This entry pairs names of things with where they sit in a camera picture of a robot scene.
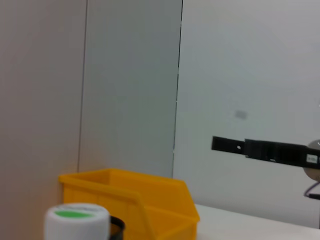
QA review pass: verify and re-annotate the black mesh pen holder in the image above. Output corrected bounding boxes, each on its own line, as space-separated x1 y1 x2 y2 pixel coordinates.
109 216 126 240

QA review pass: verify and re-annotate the yellow plastic bin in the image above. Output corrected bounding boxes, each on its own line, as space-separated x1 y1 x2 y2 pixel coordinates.
58 168 201 240

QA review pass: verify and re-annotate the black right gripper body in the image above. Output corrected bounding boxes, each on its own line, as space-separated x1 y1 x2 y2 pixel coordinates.
243 138 320 168

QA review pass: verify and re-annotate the clear green-label water bottle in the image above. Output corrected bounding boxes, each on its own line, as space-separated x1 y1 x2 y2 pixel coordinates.
44 202 111 240

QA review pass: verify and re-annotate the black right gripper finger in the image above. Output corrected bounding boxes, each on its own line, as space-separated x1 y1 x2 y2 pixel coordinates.
211 135 248 154

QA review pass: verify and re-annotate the right gripper cable with plug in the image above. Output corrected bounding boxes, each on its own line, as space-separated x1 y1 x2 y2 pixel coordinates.
303 181 320 200

